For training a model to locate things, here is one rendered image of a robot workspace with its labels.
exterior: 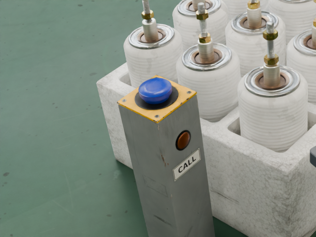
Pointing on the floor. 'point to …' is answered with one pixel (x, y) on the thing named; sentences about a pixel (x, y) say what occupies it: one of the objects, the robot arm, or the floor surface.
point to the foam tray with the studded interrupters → (239, 169)
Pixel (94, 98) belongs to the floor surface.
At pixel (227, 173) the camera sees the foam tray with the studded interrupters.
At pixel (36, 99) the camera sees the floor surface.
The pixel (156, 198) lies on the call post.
